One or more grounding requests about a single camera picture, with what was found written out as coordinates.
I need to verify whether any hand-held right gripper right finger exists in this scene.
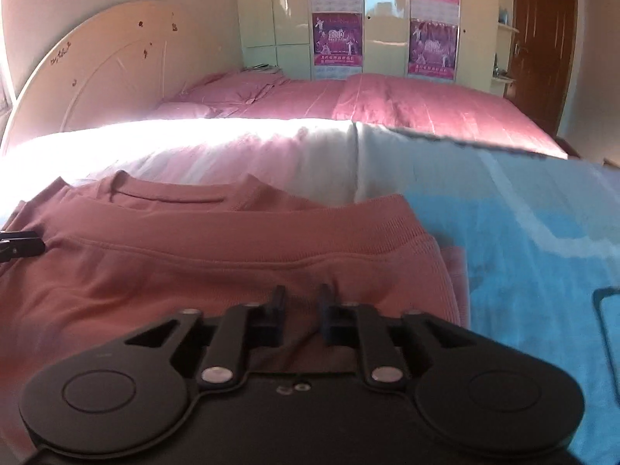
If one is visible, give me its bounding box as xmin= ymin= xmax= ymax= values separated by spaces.
xmin=317 ymin=284 xmax=478 ymax=386

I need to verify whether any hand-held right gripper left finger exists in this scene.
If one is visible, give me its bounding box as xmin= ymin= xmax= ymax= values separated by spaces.
xmin=124 ymin=285 xmax=287 ymax=388

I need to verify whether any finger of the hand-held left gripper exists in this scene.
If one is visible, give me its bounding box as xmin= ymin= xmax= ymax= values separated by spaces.
xmin=0 ymin=231 xmax=47 ymax=264

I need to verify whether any pink long-sleeve sweater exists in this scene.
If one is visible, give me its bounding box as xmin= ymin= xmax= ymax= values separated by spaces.
xmin=0 ymin=172 xmax=472 ymax=449

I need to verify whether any cream arched headboard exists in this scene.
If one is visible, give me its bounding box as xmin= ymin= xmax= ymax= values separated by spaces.
xmin=0 ymin=0 xmax=244 ymax=157

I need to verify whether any pink bedspread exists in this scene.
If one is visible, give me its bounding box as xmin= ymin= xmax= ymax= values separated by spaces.
xmin=160 ymin=72 xmax=570 ymax=160

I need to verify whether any pink pillow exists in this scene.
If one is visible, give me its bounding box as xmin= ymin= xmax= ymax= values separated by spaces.
xmin=155 ymin=71 xmax=292 ymax=120

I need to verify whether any cream glossy wardrobe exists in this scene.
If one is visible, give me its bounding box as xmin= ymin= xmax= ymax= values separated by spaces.
xmin=234 ymin=0 xmax=515 ymax=94

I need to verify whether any white corner shelf unit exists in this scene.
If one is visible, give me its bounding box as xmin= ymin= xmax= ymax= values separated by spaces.
xmin=489 ymin=0 xmax=523 ymax=96

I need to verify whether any brown wooden door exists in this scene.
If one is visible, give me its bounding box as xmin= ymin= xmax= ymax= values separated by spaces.
xmin=505 ymin=0 xmax=580 ymax=133

